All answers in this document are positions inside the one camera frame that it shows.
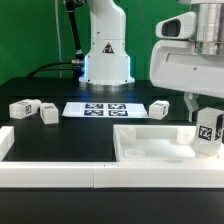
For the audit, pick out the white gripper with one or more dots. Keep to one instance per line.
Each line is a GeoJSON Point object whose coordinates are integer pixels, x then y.
{"type": "Point", "coordinates": [174, 65]}

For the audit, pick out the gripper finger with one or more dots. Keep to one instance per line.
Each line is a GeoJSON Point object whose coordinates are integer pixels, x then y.
{"type": "Point", "coordinates": [219, 126]}

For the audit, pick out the white square table top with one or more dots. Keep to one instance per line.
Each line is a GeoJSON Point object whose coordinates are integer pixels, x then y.
{"type": "Point", "coordinates": [144, 143]}

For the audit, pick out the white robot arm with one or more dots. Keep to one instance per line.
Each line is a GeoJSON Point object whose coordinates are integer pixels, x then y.
{"type": "Point", "coordinates": [107, 66]}

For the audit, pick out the white U-shaped obstacle fence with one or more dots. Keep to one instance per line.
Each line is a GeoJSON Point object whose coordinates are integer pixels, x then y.
{"type": "Point", "coordinates": [199, 173]}

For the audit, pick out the white sheet with markers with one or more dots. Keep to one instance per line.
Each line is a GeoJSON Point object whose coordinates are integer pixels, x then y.
{"type": "Point", "coordinates": [104, 110]}

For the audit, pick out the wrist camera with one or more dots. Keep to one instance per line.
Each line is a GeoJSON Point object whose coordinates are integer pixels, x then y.
{"type": "Point", "coordinates": [181, 27]}

